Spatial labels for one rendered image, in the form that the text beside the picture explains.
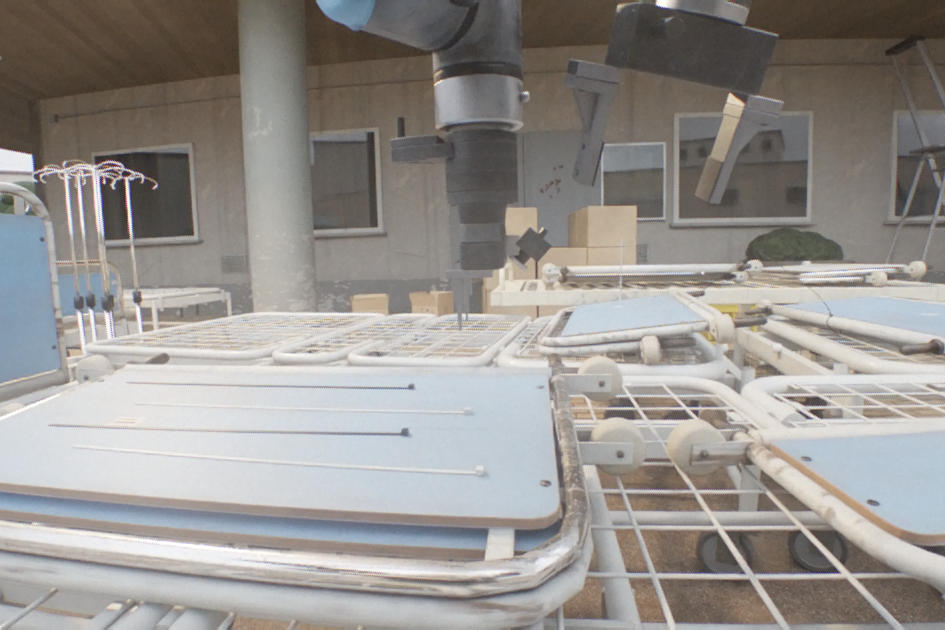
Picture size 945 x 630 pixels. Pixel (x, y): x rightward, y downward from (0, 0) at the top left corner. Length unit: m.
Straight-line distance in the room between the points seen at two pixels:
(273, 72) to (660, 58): 4.66
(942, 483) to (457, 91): 0.58
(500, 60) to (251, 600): 0.49
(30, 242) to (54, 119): 8.27
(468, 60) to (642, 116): 6.26
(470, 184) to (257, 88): 4.56
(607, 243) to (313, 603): 3.80
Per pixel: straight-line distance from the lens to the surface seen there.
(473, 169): 0.49
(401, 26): 0.45
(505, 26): 0.52
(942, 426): 0.80
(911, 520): 0.54
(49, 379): 1.36
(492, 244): 0.49
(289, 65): 5.07
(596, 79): 0.46
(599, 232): 4.02
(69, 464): 0.63
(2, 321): 1.29
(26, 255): 1.33
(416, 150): 0.51
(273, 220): 4.75
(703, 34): 0.48
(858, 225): 7.61
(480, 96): 0.49
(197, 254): 7.87
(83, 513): 0.57
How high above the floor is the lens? 0.75
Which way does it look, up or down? 7 degrees down
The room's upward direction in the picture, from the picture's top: 1 degrees counter-clockwise
